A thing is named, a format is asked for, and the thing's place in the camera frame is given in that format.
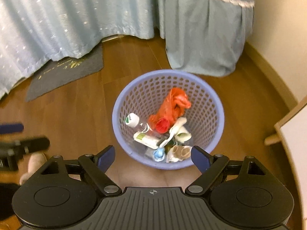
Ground beige paper scrap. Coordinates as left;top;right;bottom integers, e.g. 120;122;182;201
166;145;192;163

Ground orange plastic bag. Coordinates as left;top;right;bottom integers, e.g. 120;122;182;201
148;87;191;130

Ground white green medicine box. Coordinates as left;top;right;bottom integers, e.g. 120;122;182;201
133;132;163;149

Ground blue-grey bed skirt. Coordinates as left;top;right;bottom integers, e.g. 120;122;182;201
158;0;255;77

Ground light blue curtain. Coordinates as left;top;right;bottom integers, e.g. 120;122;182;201
1;0;165;95

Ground purple plastic mesh basket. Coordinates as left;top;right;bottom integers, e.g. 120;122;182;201
112;70;225;170

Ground grey floor mat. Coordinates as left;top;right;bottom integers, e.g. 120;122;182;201
26;43;104;102

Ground red plastic cap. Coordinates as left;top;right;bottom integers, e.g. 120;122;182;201
155;117;170;134

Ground blue crumpled wrapper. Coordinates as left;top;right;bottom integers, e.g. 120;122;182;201
153;147;165;162

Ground clear plastic bottle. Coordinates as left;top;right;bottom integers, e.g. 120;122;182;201
125;113;153;133

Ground beige slipper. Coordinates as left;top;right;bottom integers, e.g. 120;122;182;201
19;152;47;185

